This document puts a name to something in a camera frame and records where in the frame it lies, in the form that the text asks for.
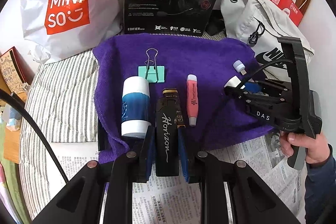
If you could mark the red paper bag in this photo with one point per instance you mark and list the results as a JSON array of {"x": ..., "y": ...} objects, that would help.
[{"x": 284, "y": 2}]

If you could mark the white power adapter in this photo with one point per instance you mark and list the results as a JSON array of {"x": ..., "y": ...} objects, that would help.
[{"x": 233, "y": 82}]

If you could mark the purple towel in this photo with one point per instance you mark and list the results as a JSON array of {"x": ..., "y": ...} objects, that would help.
[{"x": 168, "y": 81}]

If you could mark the white and teal bottle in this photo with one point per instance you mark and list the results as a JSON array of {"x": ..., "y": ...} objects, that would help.
[{"x": 135, "y": 116}]

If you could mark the pink tube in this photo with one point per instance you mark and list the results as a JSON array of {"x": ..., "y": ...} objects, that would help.
[{"x": 192, "y": 99}]

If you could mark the brown patterned book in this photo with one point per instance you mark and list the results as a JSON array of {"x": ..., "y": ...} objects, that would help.
[{"x": 11, "y": 71}]

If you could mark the white Miniso shopping bag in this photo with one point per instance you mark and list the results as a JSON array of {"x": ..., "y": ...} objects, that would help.
[{"x": 58, "y": 29}]

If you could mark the black Horizon case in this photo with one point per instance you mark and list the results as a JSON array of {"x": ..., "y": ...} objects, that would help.
[{"x": 166, "y": 139}]

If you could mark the striped bed sheet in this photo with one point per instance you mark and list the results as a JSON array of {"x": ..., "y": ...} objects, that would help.
[{"x": 61, "y": 102}]

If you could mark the mint green binder clip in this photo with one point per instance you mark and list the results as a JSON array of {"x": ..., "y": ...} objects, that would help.
[{"x": 151, "y": 71}]

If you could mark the grey Nike bag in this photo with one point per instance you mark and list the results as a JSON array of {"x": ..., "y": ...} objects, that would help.
[{"x": 259, "y": 24}]

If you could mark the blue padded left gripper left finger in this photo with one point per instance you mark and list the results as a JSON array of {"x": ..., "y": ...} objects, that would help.
[{"x": 142, "y": 164}]

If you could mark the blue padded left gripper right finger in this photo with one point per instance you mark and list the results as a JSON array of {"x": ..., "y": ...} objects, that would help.
[{"x": 190, "y": 156}]

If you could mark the right hand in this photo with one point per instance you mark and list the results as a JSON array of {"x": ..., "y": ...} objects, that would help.
[{"x": 318, "y": 149}]

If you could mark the dark blue sleeve forearm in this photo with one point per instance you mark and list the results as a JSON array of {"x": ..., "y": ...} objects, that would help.
[{"x": 320, "y": 191}]

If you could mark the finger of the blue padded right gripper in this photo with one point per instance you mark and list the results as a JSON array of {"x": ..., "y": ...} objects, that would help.
[{"x": 252, "y": 87}]

